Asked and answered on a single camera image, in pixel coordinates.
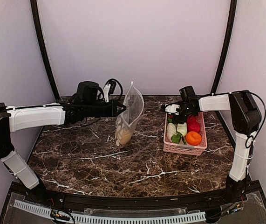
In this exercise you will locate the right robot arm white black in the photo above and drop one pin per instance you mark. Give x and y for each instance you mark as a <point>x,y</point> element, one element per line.
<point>246,120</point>

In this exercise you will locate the white radish toy left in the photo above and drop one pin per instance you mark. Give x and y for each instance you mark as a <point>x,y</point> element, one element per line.
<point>170,131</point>

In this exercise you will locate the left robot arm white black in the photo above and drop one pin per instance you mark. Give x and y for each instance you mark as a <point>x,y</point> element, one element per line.
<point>14,119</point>

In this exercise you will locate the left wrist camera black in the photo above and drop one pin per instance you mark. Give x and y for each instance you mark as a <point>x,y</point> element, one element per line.
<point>87,92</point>

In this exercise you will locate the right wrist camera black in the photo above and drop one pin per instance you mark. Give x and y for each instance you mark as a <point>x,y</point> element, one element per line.
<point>187,93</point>

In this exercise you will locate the pink plastic basket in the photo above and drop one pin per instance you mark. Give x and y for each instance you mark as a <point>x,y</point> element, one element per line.
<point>183,147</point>

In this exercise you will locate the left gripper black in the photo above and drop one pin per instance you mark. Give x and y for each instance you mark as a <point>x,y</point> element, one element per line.
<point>113,111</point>

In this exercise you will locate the right black frame post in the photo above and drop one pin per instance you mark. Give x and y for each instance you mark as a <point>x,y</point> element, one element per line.
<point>225,47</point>

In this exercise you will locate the black frame post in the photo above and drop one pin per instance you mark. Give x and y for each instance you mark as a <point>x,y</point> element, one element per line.
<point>42,47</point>
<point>225,47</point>

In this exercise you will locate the left black frame post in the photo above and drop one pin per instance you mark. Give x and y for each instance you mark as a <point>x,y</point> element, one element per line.
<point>42,47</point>

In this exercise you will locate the clear polka dot zip bag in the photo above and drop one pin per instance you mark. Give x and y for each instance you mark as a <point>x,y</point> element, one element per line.
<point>128,119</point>

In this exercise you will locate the white radish toy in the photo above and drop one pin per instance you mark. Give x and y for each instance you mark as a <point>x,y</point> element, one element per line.
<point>182,129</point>
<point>170,131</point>

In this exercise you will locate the white slotted cable duct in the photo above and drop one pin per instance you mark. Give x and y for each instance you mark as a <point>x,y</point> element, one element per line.
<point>98,216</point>

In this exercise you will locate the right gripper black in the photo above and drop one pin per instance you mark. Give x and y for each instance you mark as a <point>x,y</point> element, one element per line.
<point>180,119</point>

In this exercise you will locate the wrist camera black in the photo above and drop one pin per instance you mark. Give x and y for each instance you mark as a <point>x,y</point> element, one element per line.
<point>87,92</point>
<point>187,93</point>

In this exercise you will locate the white radish toy right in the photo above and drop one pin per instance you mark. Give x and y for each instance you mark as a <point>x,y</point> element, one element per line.
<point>182,129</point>

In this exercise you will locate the dark red pomegranate toy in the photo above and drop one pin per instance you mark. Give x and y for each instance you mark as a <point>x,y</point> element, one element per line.
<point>192,124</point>

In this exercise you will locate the yellow peach toy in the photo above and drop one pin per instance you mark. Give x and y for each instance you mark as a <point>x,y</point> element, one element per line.
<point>125,136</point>

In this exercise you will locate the orange tangerine toy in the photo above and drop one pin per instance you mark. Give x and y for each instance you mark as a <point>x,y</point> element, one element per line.
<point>193,138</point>

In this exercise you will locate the circuit board with leds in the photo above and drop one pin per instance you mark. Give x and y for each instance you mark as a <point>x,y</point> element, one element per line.
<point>54,214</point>

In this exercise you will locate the black front rail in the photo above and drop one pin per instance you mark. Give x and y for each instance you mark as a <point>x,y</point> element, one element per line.
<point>67,201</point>

